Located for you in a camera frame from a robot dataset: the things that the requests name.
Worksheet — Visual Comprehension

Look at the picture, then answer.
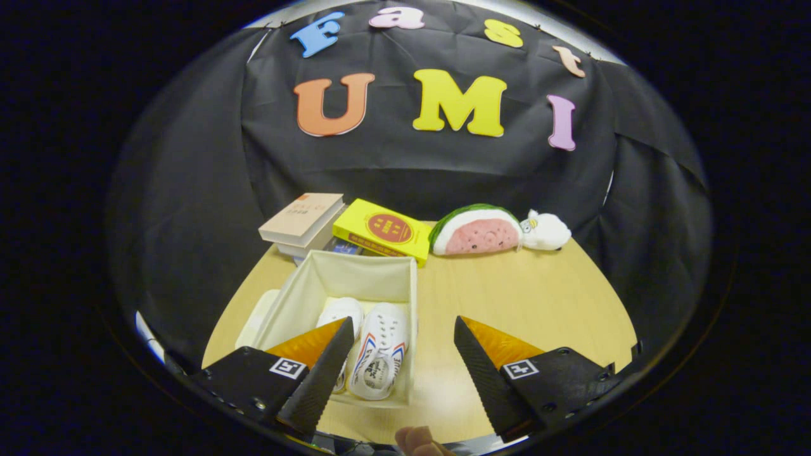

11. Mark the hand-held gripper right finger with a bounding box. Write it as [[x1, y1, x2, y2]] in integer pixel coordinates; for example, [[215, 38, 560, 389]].
[[454, 315, 625, 444]]

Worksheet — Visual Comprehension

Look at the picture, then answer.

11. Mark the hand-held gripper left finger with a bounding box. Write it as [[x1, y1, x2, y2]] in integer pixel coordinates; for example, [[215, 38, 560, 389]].
[[190, 317, 355, 436]]

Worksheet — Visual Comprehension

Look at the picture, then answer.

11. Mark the white striped shoe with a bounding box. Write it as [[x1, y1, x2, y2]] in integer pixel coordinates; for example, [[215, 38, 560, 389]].
[[347, 303, 410, 401], [316, 297, 364, 393]]

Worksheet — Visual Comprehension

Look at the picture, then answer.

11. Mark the beige fabric storage box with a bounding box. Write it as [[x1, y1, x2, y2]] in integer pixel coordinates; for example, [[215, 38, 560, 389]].
[[252, 250, 419, 407]]

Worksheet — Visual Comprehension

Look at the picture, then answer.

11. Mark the white book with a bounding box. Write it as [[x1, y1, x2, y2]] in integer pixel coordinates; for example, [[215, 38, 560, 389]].
[[276, 218, 348, 259]]

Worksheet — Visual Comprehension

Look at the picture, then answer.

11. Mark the watermelon slice plush toy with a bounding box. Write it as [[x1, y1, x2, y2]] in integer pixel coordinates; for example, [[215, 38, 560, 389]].
[[428, 203, 523, 257]]

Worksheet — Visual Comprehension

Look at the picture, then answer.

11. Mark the white plush toy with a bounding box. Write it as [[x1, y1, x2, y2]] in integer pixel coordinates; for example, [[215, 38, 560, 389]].
[[518, 210, 572, 251]]

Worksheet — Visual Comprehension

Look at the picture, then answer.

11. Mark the yellow book with red circle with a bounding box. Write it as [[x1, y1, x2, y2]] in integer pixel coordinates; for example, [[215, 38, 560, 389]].
[[331, 198, 433, 267]]

